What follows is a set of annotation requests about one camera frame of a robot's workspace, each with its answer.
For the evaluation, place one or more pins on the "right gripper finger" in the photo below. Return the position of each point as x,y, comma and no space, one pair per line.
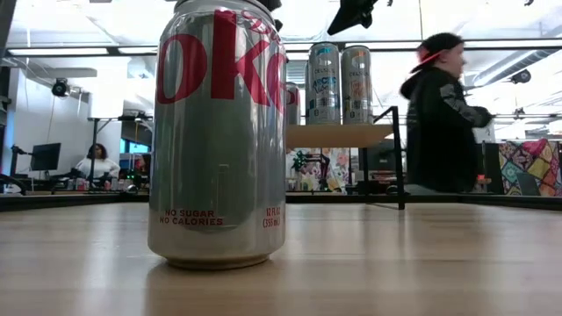
372,9
351,11

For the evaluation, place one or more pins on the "slim Celsius Arctic Vibe can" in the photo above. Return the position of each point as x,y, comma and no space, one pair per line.
356,88
324,88

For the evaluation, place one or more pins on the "silver Diet Coke can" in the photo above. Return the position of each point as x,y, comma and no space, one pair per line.
215,153
293,105

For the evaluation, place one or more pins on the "black background robot arm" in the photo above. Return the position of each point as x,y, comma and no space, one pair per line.
325,169

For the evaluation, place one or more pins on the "wooden shelf black metal legs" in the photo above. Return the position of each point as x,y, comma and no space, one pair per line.
333,136

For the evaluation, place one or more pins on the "white ceiling air vent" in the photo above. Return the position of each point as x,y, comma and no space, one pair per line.
297,70

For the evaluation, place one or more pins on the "walking person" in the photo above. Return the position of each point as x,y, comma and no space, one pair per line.
439,131

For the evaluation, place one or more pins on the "colourful poster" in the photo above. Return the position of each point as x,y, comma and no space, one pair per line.
340,167

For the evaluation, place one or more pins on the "black ceiling dome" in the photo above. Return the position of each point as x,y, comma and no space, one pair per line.
521,76

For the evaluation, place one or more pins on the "black background cabinet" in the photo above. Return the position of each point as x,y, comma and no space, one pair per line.
492,162

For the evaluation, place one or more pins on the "colourful patchwork quilt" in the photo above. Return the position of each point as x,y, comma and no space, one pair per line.
531,167

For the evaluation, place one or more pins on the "seated person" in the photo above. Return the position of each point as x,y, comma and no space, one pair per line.
142,164

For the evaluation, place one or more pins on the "black-legged background table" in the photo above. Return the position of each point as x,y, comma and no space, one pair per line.
93,145

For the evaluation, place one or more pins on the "black ceiling-mounted device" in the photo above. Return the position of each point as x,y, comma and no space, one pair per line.
60,88

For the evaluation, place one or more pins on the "black background monitor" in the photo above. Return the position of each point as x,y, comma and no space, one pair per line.
46,157

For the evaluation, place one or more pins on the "silver ventilation duct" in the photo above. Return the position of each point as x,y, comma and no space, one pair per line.
496,74

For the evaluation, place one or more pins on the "black aluminium frame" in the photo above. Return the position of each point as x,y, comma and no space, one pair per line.
518,202

